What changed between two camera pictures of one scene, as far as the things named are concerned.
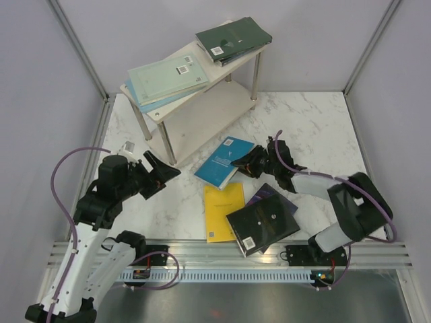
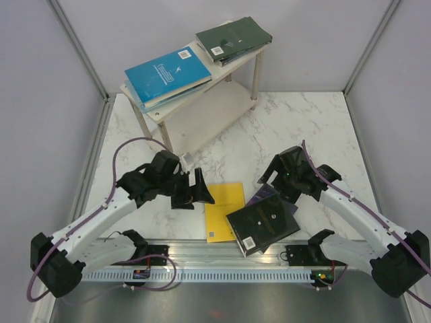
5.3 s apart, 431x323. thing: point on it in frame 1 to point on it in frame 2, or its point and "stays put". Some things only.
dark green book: (233, 38) stays put
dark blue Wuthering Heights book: (222, 62) stays put
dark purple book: (266, 190) stays put
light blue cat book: (145, 108) stays put
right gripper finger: (248, 159) to (275, 165)
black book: (262, 224) stays put
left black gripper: (162, 171) to (183, 201)
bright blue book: (217, 169) to (167, 75)
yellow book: (219, 203) stays put
